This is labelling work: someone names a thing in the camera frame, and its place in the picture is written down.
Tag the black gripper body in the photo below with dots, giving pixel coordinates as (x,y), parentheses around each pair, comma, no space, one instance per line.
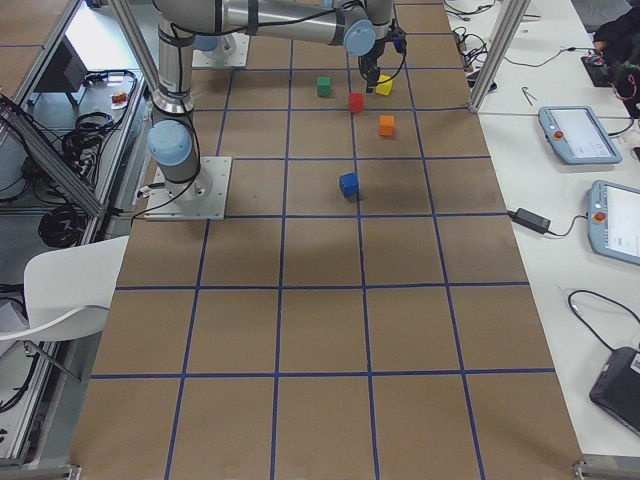
(368,63)

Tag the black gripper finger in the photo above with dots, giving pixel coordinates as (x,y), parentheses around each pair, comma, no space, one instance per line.
(371,80)

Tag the red wooden block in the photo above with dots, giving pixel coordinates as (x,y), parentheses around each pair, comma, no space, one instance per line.
(356,102)

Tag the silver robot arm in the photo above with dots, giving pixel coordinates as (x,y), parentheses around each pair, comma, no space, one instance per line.
(358,40)
(173,140)

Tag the yellow wooden block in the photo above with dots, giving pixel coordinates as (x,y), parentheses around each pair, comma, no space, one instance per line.
(384,85)

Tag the green wooden block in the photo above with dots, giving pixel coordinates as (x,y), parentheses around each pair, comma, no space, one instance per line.
(323,86)

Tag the orange wooden block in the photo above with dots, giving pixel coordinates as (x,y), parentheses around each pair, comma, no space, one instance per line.
(386,125)

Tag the blue wooden block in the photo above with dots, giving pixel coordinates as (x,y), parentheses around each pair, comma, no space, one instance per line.
(349,185)

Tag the allen key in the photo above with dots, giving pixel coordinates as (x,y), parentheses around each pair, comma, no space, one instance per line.
(529,98)

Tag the black power adapter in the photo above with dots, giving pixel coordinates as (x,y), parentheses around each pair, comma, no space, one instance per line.
(530,220)

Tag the far teach pendant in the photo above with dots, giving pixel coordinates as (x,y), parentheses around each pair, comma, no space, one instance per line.
(576,136)

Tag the teach pendant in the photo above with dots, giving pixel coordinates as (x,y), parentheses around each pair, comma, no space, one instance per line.
(576,136)
(613,221)

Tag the brown paper table mat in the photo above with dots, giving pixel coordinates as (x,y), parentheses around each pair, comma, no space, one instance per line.
(310,336)

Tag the red snack packet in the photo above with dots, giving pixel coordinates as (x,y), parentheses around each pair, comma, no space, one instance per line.
(119,100)

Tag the near teach pendant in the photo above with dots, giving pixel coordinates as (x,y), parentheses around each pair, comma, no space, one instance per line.
(613,221)

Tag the white chair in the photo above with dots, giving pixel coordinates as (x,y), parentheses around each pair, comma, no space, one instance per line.
(68,292)

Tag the black laptop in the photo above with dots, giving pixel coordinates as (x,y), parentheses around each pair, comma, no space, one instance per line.
(616,390)

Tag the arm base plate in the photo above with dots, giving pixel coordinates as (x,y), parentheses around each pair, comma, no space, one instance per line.
(223,52)
(205,199)

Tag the aluminium frame post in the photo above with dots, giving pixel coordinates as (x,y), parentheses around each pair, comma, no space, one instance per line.
(504,30)

